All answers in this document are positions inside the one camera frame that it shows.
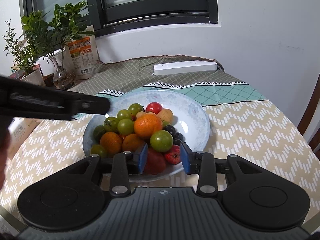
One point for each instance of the orange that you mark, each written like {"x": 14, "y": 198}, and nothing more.
{"x": 111, "y": 142}
{"x": 147, "y": 124}

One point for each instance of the green tomato back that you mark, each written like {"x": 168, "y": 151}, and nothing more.
{"x": 135, "y": 108}

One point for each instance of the tan longan right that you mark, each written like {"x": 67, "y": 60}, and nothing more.
{"x": 166, "y": 115}

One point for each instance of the red cherry tomato back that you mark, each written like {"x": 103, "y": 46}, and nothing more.
{"x": 154, "y": 107}

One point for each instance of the person's left hand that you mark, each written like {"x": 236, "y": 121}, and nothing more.
{"x": 3, "y": 156}

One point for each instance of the dark framed window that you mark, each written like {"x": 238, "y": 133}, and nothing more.
{"x": 113, "y": 16}

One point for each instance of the leafy plant in glass vase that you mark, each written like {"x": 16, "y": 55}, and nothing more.
{"x": 46, "y": 37}

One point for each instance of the wooden chair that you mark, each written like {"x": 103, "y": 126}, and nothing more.
{"x": 308, "y": 115}

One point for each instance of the patterned tablecloth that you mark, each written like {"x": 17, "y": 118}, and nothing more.
{"x": 242, "y": 122}

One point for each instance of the printed paper food bag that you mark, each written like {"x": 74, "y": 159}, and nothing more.
{"x": 84, "y": 55}

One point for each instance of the orange front left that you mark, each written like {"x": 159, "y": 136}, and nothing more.
{"x": 111, "y": 142}

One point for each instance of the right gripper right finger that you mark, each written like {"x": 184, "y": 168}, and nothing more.
{"x": 203, "y": 164}

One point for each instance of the white floral ceramic plate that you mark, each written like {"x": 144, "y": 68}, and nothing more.
{"x": 190, "y": 119}

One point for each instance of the green tomato right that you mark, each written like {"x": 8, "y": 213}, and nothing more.
{"x": 161, "y": 141}

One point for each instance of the orange front centre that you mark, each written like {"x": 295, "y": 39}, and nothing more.
{"x": 147, "y": 124}

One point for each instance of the white power strip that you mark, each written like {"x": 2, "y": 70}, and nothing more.
{"x": 184, "y": 67}

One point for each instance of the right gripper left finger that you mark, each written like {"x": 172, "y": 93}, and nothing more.
{"x": 125, "y": 164}

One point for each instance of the green tomato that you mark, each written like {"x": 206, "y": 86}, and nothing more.
{"x": 135, "y": 108}
{"x": 161, "y": 141}

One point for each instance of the red bumpy fruit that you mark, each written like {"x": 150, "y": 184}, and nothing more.
{"x": 173, "y": 155}

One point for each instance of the small plant in white pot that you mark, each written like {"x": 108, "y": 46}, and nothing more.
{"x": 24, "y": 67}

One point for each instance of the large red tomato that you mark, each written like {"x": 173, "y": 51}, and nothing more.
{"x": 155, "y": 163}

